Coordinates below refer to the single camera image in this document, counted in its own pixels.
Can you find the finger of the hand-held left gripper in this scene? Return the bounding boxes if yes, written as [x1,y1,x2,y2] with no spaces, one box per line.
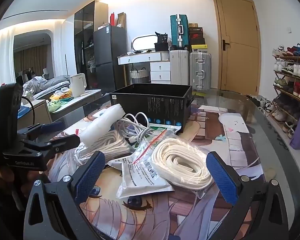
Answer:
[22,135,80,156]
[17,121,65,142]

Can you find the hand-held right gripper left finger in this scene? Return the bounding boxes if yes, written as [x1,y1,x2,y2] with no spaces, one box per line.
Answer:
[24,151,106,240]

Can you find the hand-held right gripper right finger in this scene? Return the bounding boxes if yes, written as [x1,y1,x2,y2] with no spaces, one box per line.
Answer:
[206,151,289,240]

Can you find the bagged thin white rope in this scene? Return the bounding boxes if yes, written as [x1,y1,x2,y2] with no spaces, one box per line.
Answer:
[74,130,135,173]

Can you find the white foam roll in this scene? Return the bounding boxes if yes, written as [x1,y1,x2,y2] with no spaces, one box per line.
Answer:
[77,104,125,148]

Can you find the white printed packet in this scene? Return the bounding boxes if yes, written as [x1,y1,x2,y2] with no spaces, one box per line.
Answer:
[107,155,174,199]

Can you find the white cable bundle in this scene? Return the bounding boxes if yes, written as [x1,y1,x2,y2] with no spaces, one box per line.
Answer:
[115,112,155,143]

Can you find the black cardboard box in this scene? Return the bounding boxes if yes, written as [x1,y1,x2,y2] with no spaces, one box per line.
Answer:
[110,84,193,133]

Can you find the person's left hand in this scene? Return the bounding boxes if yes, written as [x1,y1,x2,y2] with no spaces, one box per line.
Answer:
[0,167,24,210]

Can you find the grey side cabinet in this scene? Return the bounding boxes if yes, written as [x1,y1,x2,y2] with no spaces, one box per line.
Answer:
[16,89,103,130]

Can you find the green snack packet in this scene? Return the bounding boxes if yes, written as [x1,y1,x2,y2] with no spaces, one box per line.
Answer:
[47,100,63,112]

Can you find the yellow snack packet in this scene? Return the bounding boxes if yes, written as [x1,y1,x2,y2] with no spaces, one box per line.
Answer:
[50,91,73,103]

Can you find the grey blanket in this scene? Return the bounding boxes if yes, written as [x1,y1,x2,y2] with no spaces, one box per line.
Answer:
[22,76,72,100]

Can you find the printed cartoon desk mat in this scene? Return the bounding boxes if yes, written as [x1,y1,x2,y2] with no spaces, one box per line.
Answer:
[47,105,268,240]

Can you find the white electric kettle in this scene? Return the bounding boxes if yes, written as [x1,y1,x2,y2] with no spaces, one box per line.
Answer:
[69,73,87,98]

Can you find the white curtain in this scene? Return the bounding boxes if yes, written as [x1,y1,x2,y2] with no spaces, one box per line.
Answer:
[52,21,75,77]

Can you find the pile of shoes on floor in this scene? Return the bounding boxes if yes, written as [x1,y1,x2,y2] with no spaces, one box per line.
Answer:
[245,94,273,117]

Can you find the dark grey fridge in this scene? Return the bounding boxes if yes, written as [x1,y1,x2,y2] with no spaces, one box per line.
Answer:
[93,25,127,94]

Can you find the woven basket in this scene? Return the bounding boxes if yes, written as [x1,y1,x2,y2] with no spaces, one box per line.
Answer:
[129,68,150,83]

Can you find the black glass cabinet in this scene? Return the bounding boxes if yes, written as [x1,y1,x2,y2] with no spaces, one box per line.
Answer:
[74,0,108,90]

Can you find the silver suitcase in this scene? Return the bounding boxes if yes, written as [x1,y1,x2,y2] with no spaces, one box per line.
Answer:
[189,51,212,92]

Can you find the white suitcase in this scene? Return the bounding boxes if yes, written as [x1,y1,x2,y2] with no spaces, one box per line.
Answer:
[169,49,190,85]

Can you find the white dressing desk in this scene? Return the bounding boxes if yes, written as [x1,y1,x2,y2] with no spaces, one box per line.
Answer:
[117,51,171,85]

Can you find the metal shoe rack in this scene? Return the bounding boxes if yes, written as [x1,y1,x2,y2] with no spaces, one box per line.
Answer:
[272,55,300,140]

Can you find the wooden door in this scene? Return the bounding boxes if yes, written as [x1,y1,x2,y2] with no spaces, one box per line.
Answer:
[212,0,262,97]

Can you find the oval mirror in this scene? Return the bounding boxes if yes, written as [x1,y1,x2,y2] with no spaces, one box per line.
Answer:
[131,34,160,53]

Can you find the rows of shoes on rack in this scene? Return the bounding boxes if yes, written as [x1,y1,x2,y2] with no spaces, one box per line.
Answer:
[271,44,300,139]

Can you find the brown cardboard box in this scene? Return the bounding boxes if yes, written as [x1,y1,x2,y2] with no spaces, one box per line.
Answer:
[117,12,127,28]

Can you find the black bag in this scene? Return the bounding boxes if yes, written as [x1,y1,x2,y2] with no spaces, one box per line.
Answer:
[154,31,169,52]

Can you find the black red shoe box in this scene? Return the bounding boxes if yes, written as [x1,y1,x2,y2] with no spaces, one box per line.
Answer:
[189,27,204,39]

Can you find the teal suitcase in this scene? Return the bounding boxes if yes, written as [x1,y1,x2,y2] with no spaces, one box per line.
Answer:
[170,14,190,50]

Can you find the black cable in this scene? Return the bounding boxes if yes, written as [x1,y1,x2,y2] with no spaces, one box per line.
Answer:
[22,97,36,130]

